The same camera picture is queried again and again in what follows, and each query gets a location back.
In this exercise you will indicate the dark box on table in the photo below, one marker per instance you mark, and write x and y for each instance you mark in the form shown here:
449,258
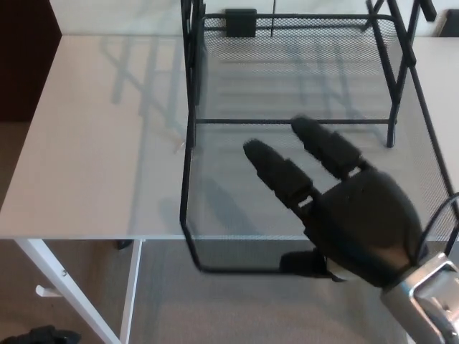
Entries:
450,23

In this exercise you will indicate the small black floor object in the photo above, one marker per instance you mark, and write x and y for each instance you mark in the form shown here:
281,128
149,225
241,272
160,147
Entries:
122,244

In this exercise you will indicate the clear tape scrap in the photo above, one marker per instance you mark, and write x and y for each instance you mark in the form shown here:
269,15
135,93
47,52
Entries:
180,147

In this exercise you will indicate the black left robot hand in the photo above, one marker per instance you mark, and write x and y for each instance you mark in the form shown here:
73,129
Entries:
39,337

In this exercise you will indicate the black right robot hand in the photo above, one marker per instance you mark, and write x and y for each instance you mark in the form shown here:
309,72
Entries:
358,222

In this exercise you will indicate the dark brown cabinet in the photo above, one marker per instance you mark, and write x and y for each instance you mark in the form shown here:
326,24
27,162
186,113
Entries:
25,61

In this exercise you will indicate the black rectangular block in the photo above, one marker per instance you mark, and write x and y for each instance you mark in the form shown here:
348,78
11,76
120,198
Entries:
240,23

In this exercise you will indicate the white table with metal legs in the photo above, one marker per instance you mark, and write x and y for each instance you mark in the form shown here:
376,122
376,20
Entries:
89,143

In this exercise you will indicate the black mesh tray layer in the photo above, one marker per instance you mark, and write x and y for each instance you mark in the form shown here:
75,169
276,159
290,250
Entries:
244,215

